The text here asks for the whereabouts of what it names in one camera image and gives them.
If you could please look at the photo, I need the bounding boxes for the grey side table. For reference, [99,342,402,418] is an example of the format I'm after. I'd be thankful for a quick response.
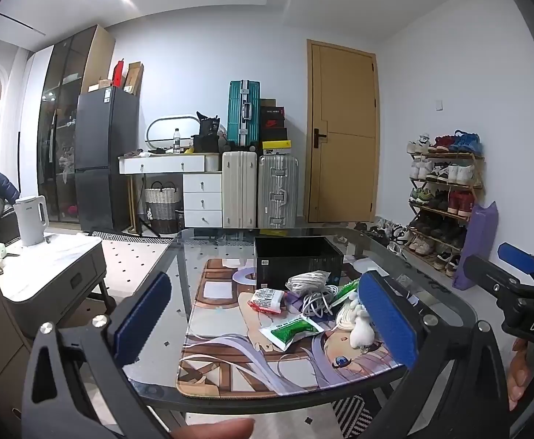
[0,233,112,344]

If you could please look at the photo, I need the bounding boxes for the person's right hand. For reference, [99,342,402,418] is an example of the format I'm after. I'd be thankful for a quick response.
[506,337,532,413]

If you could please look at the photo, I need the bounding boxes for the black bag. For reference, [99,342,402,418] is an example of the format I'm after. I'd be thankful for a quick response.
[191,110,222,154]

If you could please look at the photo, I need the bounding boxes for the cream suitcase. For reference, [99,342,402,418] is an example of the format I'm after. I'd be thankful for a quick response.
[221,150,258,228]

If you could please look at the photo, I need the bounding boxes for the dark grey fridge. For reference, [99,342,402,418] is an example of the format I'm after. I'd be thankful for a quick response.
[74,87,140,234]

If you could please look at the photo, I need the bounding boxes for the green white packet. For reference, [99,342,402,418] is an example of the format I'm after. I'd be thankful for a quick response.
[330,278,363,308]
[258,315,326,352]

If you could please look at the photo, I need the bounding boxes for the person's left hand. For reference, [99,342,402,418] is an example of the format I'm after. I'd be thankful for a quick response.
[170,417,256,439]

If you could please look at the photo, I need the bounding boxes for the white dressing desk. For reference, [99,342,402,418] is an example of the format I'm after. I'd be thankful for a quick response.
[118,153,224,229]

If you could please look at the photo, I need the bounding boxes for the white cable bundle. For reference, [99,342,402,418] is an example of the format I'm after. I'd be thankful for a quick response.
[300,286,343,320]

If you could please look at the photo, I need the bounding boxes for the loose shoes pile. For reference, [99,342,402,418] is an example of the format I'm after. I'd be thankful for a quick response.
[354,217,414,250]

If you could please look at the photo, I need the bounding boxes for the oval mirror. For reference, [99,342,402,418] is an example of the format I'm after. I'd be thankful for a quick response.
[145,113,203,153]

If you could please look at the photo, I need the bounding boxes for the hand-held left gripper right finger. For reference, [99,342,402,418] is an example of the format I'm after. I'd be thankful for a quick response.
[357,270,521,439]

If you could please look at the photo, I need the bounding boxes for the white electric kettle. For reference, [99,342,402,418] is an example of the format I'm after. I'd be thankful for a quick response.
[13,195,50,248]

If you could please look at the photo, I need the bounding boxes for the purple bag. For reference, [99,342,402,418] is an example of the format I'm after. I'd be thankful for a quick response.
[452,201,500,291]

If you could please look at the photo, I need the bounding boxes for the wooden door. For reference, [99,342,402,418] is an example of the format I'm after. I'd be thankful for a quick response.
[306,39,381,225]

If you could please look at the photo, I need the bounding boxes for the glass door cabinet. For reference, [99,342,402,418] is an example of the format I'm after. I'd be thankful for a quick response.
[36,25,116,225]

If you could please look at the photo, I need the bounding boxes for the rows of racked shoes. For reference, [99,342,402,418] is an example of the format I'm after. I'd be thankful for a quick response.
[406,130,485,271]

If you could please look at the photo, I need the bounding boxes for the red snack packet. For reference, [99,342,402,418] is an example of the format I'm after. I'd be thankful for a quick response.
[247,287,287,315]

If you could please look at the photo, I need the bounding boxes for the silver suitcase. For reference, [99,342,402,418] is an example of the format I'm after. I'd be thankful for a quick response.
[258,154,299,228]

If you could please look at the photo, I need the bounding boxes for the teal suitcase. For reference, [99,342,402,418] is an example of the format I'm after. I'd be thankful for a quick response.
[227,80,262,149]

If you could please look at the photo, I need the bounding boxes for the printed desk mat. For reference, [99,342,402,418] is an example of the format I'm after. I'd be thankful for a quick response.
[178,257,421,396]

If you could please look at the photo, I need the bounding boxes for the black red shoe box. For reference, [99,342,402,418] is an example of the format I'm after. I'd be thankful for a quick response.
[260,106,286,130]

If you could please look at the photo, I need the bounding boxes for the clear plastic bag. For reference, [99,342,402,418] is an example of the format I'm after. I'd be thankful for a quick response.
[286,271,332,294]

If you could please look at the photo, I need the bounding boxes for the wooden shoe rack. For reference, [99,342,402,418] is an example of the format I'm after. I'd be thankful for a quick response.
[406,149,486,279]

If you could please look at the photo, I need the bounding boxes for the long brown cardboard box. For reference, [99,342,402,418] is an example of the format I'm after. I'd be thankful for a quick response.
[124,61,145,97]

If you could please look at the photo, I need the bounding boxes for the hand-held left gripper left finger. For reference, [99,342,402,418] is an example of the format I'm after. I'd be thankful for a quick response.
[22,271,173,439]

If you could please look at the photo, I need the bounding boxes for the black storage box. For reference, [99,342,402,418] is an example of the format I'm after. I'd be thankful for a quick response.
[254,236,344,291]

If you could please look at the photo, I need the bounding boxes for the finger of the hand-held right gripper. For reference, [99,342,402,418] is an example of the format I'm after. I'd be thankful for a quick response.
[463,254,534,305]
[497,241,534,284]

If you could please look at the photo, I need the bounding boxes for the woven laundry basket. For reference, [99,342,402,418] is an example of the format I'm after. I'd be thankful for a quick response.
[144,182,182,235]

